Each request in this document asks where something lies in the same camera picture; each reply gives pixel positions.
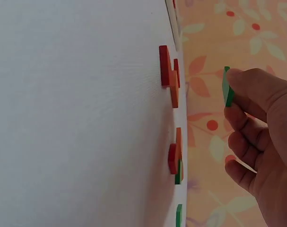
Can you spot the person's right hand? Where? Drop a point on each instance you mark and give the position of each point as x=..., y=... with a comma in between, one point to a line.
x=271, y=146

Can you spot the person's right thumb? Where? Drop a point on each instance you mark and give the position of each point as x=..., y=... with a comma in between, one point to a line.
x=254, y=87

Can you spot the green block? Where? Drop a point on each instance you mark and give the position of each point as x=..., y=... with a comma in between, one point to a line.
x=179, y=216
x=179, y=176
x=228, y=94

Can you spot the rounded red flat block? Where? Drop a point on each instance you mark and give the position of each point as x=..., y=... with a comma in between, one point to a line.
x=173, y=159

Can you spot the long orange flat block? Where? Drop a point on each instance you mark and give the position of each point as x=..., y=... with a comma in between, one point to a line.
x=175, y=94

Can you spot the small red flat block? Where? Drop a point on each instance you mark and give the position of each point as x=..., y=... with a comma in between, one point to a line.
x=176, y=71

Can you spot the large red flat block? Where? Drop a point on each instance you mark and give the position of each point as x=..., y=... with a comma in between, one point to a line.
x=164, y=67

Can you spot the red piece on white board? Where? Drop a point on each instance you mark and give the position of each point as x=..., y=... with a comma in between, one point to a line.
x=174, y=3

